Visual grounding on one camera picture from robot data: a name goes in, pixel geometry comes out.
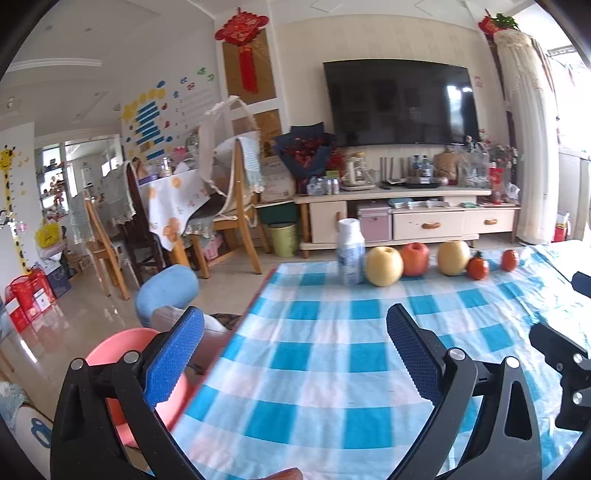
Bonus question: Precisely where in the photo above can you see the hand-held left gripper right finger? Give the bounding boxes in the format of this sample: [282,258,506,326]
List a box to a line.
[386,303,544,480]

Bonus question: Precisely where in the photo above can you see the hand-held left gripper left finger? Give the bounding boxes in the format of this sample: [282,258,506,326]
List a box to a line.
[52,306,206,480]

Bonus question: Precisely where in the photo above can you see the pink plastic basin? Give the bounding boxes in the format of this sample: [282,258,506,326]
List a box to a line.
[85,328,195,448]

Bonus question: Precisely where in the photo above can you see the person's left hand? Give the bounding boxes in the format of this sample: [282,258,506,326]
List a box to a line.
[259,467,304,480]

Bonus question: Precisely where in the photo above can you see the grey cushioned stool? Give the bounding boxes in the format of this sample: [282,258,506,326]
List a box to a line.
[152,306,232,365]

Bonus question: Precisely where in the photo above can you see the red shopping bag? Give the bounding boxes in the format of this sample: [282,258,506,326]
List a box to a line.
[553,211,573,243]

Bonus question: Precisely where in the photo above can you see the blue round stool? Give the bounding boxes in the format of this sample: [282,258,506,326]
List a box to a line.
[135,265,200,326]

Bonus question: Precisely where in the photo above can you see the blue white checkered tablecloth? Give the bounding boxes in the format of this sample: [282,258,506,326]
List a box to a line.
[171,242,591,480]

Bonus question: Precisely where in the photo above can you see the yellow apple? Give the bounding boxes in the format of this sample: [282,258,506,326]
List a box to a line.
[366,246,404,287]

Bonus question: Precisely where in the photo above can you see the red apple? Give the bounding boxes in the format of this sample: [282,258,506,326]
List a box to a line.
[399,242,430,277]

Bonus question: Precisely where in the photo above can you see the yellow pear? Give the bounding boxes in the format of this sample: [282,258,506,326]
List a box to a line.
[438,240,471,276]

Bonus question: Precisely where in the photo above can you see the small red persimmon left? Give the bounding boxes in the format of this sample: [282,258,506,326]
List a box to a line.
[466,250,489,281]

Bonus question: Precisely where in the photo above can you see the pink stool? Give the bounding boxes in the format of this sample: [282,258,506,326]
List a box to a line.
[203,233,232,261]

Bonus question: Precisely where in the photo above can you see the white plastic bottle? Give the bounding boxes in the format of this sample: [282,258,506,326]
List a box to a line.
[337,218,366,286]

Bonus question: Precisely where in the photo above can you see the cream television cabinet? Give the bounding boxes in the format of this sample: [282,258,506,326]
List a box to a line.
[294,185,522,259]

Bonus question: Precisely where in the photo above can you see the light wooden chair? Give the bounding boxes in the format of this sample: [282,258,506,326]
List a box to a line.
[83,191,132,301]
[210,136,269,275]

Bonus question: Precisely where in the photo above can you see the pink storage box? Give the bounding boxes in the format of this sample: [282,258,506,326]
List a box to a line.
[357,204,392,243]

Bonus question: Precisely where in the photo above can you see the dark blue box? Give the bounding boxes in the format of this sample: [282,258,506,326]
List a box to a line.
[48,263,74,298]

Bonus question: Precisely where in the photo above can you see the dark wooden chair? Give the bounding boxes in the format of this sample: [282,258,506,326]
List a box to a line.
[124,161,162,284]

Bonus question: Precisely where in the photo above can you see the white orange print cloth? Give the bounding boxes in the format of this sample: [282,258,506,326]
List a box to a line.
[148,168,218,252]

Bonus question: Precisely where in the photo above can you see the dried flower bunch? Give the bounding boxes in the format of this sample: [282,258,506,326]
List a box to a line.
[487,143,520,174]

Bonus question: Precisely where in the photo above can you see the red gift box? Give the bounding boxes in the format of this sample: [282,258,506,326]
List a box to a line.
[4,277,33,333]
[25,268,57,319]

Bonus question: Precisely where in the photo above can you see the stack of books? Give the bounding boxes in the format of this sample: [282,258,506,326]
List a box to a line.
[388,198,446,208]

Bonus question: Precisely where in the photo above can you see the green waste bin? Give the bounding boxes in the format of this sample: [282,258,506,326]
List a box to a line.
[268,222,298,258]

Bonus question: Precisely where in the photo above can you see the white lace curtain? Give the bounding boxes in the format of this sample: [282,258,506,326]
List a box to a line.
[492,28,561,245]

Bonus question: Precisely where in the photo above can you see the clear plastic bag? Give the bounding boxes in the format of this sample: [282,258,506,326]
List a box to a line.
[455,145,491,188]

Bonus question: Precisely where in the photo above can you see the grey lace chair cover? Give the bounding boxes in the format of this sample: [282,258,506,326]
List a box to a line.
[99,171,137,227]

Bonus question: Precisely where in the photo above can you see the person's light floral clothing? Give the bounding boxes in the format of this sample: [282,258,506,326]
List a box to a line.
[0,383,52,480]

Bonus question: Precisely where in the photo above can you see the dark green box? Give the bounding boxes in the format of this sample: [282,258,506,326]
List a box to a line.
[256,203,298,227]

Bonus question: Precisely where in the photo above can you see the yellow bag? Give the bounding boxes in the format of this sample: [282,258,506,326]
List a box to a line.
[36,219,63,247]

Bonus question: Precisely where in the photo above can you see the brown paper bag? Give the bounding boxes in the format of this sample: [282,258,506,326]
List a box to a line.
[434,151,458,181]

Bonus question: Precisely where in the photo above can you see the row of grey metal rods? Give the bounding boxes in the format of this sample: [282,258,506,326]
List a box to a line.
[379,157,407,181]

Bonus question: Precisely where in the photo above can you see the white kitchen appliance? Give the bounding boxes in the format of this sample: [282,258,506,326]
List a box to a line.
[344,153,376,191]

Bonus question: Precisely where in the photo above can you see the cluster of small silver cans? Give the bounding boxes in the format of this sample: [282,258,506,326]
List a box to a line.
[307,175,342,195]

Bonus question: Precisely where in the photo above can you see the white printed sack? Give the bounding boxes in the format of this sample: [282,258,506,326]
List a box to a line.
[259,157,296,204]

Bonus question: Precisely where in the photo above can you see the cream lace food cover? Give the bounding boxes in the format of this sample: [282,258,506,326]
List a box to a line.
[198,95,259,217]

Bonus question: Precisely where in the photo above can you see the pale green knitted towel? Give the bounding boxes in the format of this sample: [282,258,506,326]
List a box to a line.
[235,131,266,195]

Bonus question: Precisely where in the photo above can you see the display shelf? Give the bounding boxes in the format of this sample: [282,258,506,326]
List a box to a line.
[39,152,68,213]

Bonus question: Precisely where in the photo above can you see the dark blue flower bouquet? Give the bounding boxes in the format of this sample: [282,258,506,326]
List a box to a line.
[273,122,338,183]

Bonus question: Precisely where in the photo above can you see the black television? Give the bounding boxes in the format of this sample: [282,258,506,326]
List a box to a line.
[323,59,481,147]

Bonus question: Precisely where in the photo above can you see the red green hanging decoration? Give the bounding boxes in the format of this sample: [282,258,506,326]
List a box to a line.
[478,14,518,35]

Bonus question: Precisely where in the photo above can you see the blue yellow wall stickers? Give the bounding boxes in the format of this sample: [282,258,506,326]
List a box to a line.
[121,88,176,160]

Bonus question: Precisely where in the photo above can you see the yellow giraffe wall sticker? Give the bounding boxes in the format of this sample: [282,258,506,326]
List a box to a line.
[0,145,31,273]

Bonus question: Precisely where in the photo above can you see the red knot wall ornament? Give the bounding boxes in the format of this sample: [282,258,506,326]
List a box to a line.
[215,8,269,93]

